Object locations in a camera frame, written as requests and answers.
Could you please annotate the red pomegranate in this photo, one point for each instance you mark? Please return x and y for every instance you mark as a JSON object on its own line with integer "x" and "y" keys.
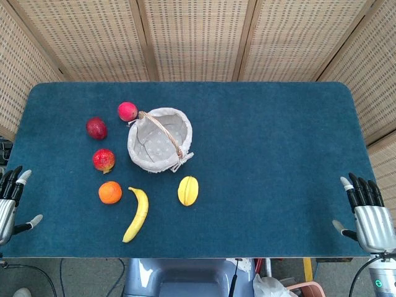
{"x": 103, "y": 160}

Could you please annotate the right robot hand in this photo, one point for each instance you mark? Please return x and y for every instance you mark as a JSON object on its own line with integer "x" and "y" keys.
{"x": 372, "y": 225}

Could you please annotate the pink plastic basin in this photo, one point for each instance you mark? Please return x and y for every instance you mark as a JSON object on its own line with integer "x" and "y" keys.
{"x": 307, "y": 289}

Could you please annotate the blue carpet table cover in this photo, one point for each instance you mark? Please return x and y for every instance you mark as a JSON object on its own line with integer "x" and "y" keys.
{"x": 216, "y": 185}

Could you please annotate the yellow banana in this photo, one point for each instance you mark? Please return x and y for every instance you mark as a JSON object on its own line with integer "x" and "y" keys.
{"x": 138, "y": 216}

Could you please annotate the yellow post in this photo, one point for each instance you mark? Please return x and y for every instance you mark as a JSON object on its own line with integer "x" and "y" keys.
{"x": 307, "y": 268}

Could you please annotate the white fabric-lined wicker basket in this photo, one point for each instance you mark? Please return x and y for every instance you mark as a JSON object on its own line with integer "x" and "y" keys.
{"x": 158, "y": 139}

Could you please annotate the white plastic bag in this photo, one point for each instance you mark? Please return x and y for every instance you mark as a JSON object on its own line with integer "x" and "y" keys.
{"x": 272, "y": 286}

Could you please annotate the yellow starfruit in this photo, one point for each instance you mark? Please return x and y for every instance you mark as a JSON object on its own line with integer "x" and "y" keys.
{"x": 188, "y": 195}

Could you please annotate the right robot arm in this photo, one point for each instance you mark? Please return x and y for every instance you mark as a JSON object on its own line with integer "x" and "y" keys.
{"x": 383, "y": 278}

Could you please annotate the woven bamboo folding screen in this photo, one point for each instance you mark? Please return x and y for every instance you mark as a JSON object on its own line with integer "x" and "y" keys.
{"x": 198, "y": 40}

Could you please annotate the orange fruit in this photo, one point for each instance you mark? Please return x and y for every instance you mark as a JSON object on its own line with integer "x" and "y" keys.
{"x": 110, "y": 192}

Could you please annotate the pink red peach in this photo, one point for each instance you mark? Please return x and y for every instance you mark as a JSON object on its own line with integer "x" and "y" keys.
{"x": 127, "y": 111}

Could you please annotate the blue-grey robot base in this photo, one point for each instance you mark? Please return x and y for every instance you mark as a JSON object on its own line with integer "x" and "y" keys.
{"x": 182, "y": 278}

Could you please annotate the black electronic equipment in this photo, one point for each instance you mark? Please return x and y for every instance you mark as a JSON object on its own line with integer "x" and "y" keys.
{"x": 4, "y": 151}

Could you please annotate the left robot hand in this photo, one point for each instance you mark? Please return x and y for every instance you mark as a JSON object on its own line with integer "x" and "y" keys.
{"x": 6, "y": 208}

